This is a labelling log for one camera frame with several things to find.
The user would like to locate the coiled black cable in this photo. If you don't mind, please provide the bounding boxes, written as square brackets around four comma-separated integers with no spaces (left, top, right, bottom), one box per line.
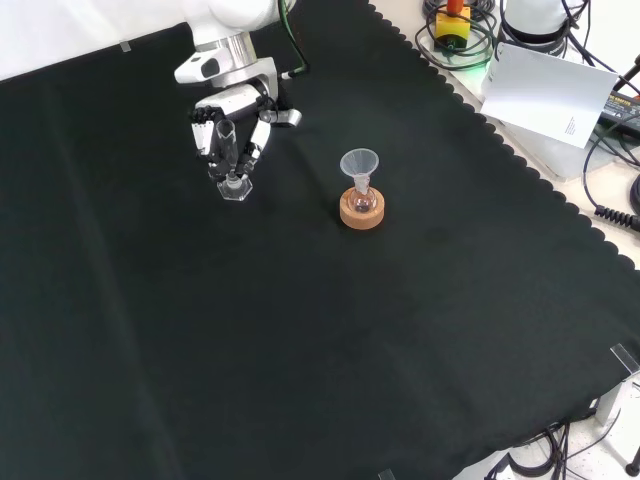
[593,204,640,229]

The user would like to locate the black power adapter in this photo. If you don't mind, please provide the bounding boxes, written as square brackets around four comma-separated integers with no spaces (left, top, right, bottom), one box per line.
[595,91,640,135]

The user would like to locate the round-bottom glass flask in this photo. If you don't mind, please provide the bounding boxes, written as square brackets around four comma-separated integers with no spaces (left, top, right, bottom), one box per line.
[350,173,378,214]

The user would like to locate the aluminium bench frame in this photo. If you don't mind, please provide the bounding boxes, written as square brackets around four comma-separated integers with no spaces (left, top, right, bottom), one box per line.
[589,372,640,427]

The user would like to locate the yellow stop button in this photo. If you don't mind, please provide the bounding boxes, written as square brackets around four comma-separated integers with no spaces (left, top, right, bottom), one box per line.
[433,0,473,53]

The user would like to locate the cork ring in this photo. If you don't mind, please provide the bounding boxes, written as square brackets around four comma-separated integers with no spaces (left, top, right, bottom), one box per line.
[339,188,387,232]

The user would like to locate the green cable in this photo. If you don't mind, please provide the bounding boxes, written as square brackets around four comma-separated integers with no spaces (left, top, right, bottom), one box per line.
[278,0,312,80]

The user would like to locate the pale board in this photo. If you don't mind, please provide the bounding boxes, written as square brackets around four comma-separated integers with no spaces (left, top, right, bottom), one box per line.
[479,41,620,150]

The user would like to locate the white column with black ring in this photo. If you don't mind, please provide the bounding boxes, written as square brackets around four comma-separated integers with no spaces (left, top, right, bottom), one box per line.
[497,0,571,57]

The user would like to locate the black cloth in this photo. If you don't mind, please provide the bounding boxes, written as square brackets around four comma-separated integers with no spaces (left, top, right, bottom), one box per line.
[0,0,640,480]

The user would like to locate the black cable bundle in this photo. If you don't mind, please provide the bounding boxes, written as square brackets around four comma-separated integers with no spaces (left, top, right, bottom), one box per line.
[483,422,626,480]

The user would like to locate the black cable loops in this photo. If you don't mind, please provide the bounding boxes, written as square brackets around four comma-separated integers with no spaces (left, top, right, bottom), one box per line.
[413,0,501,71]

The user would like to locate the clear graduated cylinder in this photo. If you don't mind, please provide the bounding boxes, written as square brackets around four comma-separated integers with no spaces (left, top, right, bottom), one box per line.
[216,118,254,203]

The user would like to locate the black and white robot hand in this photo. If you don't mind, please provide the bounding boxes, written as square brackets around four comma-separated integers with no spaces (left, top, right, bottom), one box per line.
[173,55,304,182]

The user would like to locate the clear plastic funnel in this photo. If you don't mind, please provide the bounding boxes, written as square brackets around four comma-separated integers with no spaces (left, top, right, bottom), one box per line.
[339,147,380,182]

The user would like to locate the thin black cable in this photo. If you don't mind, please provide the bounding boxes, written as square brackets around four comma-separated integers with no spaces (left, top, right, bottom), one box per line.
[581,130,640,211]

